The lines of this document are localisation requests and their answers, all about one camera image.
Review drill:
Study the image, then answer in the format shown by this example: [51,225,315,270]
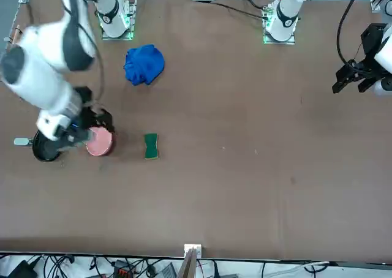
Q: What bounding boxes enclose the pink bowl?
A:
[85,127,116,157]

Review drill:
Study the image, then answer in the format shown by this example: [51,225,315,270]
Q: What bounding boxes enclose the crumpled blue cloth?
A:
[123,43,166,87]

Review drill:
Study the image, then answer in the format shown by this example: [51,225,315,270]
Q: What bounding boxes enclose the green and yellow sponge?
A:
[143,133,160,161]

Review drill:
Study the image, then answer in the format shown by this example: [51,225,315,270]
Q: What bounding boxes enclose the black pan grey handle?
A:
[13,129,67,163]

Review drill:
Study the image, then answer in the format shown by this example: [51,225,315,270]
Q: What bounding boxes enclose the power strip red switches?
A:
[112,261,133,278]

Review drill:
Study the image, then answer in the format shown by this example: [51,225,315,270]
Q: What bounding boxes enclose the white cable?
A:
[303,261,331,269]

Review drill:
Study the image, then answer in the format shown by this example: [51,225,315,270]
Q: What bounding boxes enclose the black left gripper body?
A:
[360,23,387,66]

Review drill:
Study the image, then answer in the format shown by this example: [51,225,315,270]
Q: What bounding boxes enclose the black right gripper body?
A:
[73,86,107,130]

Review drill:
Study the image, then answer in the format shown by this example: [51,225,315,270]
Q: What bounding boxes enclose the black power adapter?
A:
[7,259,38,278]

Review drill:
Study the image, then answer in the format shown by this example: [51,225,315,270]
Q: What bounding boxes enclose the black base cable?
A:
[195,0,266,18]

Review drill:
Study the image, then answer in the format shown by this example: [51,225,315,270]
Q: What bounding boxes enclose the aluminium camera post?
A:
[177,243,203,278]

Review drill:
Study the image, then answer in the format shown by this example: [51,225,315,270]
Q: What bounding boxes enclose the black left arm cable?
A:
[336,0,368,65]

